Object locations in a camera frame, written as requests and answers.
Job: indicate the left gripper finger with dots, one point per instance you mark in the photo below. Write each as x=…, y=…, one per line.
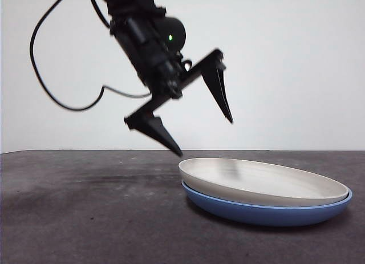
x=158, y=133
x=218, y=87

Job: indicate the white round plate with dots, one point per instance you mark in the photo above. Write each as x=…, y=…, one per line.
x=256, y=184

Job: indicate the blue round plate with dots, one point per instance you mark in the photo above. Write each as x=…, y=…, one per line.
x=256, y=217

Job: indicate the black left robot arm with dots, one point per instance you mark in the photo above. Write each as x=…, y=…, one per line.
x=134, y=27

